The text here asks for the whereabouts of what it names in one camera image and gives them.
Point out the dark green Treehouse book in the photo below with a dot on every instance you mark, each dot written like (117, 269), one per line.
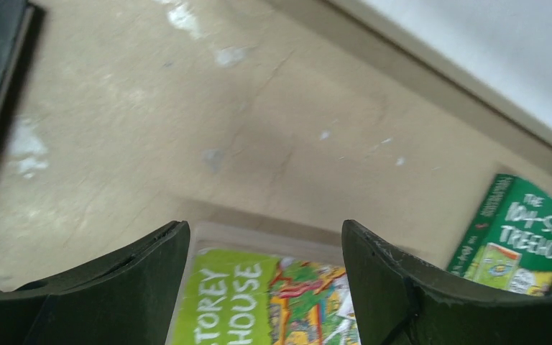
(508, 244)

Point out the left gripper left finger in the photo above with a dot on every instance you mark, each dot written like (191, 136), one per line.
(127, 296)

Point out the green 65-Storey Treehouse book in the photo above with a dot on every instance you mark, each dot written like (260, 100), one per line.
(243, 286)

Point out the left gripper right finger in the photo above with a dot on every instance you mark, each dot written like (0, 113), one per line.
(399, 298)

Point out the white two-tier metal shelf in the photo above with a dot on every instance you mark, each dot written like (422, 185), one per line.
(501, 51)

